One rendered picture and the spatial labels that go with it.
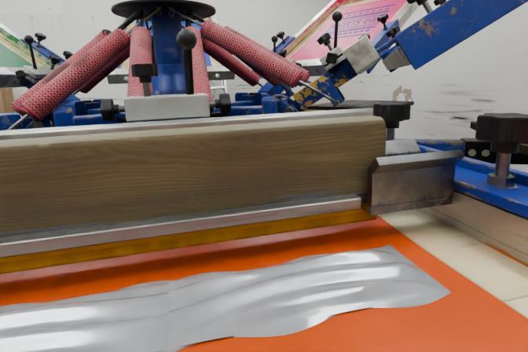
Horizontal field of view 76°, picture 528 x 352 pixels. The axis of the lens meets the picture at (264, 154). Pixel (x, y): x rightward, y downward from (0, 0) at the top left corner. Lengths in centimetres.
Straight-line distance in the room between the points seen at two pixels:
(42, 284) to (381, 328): 24
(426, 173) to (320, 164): 10
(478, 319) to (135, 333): 20
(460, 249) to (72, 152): 31
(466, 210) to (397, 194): 6
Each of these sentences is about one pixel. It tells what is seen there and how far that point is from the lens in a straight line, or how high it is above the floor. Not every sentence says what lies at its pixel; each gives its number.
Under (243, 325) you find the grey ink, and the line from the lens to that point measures 22.
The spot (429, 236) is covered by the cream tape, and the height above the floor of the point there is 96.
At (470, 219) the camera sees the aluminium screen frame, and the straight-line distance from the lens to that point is 35.
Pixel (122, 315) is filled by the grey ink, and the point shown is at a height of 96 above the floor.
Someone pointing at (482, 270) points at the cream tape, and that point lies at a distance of 30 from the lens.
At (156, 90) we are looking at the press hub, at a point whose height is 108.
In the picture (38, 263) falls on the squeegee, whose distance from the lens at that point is 32.
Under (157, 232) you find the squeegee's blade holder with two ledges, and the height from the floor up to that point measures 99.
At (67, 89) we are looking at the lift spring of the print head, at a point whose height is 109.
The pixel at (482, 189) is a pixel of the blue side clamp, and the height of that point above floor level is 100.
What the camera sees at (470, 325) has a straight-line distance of 25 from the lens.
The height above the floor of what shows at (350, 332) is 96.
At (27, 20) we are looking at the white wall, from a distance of 471.
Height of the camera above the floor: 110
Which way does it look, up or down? 12 degrees down
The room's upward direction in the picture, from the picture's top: 2 degrees counter-clockwise
